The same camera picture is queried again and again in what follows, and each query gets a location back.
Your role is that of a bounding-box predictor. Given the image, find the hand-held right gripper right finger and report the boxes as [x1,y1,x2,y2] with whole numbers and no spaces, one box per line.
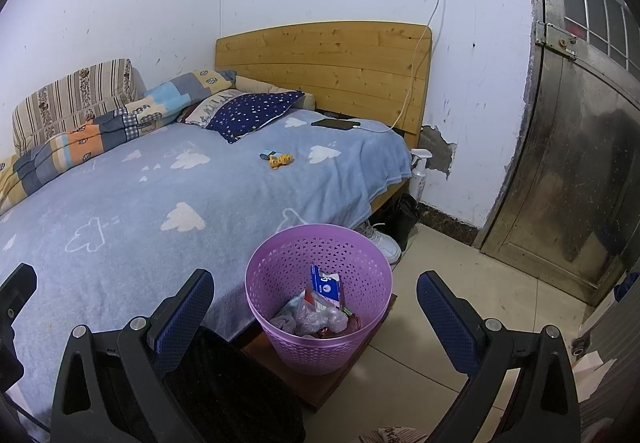
[416,270,582,443]

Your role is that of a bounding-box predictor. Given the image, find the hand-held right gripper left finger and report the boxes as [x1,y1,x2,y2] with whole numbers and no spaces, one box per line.
[50,268,216,443]

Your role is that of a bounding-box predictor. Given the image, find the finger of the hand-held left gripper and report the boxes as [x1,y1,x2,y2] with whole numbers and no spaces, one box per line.
[0,263,39,392]

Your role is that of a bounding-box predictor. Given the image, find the grey sock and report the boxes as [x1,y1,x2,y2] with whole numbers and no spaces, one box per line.
[270,305,301,334]

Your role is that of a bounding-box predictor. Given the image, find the blue toothpaste box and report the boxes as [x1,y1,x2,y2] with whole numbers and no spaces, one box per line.
[307,264,346,311]

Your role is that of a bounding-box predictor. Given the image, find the clear plastic wrap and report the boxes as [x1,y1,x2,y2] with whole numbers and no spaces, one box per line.
[292,300,349,336]

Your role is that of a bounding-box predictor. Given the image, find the purple plastic basket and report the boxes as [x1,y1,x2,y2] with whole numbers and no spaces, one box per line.
[245,224,393,376]

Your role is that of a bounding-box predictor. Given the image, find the white sneaker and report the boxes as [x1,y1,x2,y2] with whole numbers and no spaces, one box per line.
[356,219,402,265]

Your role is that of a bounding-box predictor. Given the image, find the black boots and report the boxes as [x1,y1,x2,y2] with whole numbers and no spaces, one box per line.
[387,193,418,251]

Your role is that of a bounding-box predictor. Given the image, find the striped pink cloth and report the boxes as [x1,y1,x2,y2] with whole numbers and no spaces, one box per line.
[357,425,431,443]

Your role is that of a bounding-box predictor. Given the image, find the blue cloud print blanket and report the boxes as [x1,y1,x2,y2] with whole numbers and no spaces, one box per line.
[0,106,413,424]

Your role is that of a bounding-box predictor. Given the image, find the white spray bottle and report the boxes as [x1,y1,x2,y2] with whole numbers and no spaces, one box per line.
[410,148,432,204]

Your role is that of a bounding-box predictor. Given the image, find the brown wooden stool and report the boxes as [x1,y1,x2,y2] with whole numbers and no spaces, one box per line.
[242,293,398,414]

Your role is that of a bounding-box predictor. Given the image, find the white cardboard box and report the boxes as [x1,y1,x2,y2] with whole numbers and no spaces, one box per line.
[572,350,621,404]

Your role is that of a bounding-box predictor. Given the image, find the patchwork cartoon quilt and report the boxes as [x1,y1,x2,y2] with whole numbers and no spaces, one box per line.
[0,68,238,216]

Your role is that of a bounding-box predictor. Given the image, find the blue cloth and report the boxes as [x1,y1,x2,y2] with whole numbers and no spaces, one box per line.
[614,270,640,304]

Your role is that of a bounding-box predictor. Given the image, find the striped beige pillow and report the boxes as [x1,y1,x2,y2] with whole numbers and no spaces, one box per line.
[12,58,146,156]

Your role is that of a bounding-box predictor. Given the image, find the grey metal door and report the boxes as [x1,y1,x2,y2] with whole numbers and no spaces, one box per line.
[472,0,640,309]

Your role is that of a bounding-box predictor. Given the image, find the white city print pillow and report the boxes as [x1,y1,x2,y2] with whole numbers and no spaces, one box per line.
[177,90,246,129]

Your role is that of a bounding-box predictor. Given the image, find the navy star print pillow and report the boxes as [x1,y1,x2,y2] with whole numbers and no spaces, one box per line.
[205,90,306,145]

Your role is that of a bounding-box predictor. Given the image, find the black smartphone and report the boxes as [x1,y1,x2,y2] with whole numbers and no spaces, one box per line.
[311,118,361,131]

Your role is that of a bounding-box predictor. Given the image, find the wooden bed headboard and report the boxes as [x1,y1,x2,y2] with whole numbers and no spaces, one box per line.
[215,22,433,149]

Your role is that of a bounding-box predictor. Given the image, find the metal door latch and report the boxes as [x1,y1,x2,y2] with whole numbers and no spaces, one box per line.
[534,20,580,61]

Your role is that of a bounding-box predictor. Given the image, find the wooden bed frame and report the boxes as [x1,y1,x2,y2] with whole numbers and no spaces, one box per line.
[367,176,413,219]

